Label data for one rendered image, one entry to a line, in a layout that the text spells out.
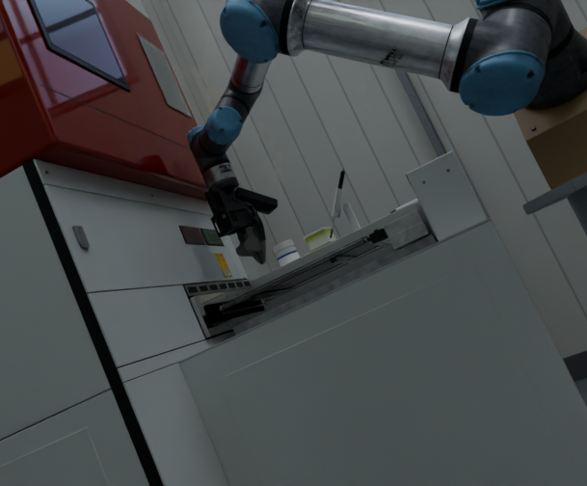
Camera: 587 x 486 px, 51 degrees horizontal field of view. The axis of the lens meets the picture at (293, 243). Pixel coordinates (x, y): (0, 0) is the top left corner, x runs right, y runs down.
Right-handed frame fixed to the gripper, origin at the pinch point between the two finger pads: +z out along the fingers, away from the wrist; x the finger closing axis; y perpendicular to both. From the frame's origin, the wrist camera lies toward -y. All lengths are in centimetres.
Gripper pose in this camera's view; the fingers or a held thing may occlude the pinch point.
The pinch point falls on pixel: (263, 257)
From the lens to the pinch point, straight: 149.4
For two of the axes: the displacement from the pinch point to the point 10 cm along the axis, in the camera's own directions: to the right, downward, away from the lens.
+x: 5.7, -3.7, -7.3
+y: -7.1, 2.3, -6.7
